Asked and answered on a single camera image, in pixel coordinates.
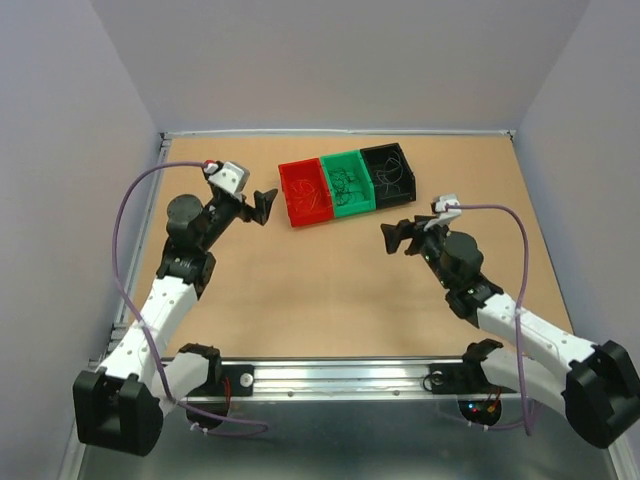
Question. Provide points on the aluminium mounting rail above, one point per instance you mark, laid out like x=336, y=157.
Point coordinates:
x=320, y=379

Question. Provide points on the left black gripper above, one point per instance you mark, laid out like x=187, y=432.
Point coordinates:
x=260, y=210

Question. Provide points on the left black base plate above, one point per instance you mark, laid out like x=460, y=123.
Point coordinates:
x=236, y=380

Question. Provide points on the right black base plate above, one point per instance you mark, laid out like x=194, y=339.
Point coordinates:
x=459, y=378

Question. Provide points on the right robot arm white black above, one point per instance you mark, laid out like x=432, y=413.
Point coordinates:
x=595, y=387

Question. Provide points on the red plastic bin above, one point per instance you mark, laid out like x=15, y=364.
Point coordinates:
x=307, y=196

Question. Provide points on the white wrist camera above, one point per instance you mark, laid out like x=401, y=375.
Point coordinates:
x=445, y=209
x=228, y=176

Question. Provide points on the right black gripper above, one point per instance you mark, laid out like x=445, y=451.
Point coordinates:
x=406, y=228

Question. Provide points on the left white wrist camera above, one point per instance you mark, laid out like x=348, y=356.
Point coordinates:
x=228, y=176

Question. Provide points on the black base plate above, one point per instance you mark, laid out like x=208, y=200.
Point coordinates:
x=459, y=378
x=236, y=380

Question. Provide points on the green plastic bin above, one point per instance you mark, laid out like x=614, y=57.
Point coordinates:
x=350, y=186

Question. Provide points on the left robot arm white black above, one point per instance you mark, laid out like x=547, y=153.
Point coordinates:
x=122, y=404

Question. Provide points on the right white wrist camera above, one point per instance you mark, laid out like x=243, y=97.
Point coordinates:
x=445, y=209

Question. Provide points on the black plastic bin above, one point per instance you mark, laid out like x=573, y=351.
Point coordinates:
x=392, y=177

